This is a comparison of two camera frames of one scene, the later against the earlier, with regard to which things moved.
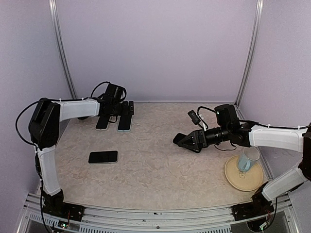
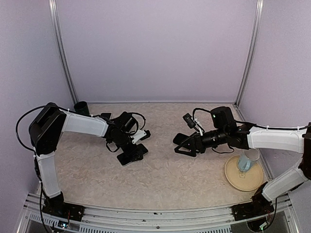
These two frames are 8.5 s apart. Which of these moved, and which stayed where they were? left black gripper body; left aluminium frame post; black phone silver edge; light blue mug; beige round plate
Moved: black phone silver edge; left black gripper body
Stayed: light blue mug; left aluminium frame post; beige round plate
